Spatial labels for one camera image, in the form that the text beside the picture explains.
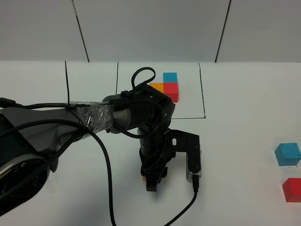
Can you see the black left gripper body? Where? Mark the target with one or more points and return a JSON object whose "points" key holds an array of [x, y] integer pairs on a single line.
{"points": [[156, 151]]}

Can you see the blue template cube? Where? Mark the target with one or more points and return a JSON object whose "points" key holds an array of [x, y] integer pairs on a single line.
{"points": [[170, 77]]}

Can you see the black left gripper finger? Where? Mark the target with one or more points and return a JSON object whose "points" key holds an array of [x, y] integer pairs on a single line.
{"points": [[151, 182], [163, 175]]}

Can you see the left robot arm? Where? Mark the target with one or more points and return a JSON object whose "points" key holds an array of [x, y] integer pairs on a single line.
{"points": [[33, 137]]}

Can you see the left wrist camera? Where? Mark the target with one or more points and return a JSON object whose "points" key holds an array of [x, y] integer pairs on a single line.
{"points": [[190, 144]]}

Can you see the red template cube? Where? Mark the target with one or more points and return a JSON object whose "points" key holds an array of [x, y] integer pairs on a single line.
{"points": [[171, 89]]}

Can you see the orange template cube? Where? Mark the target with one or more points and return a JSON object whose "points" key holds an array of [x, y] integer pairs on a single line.
{"points": [[158, 86]]}

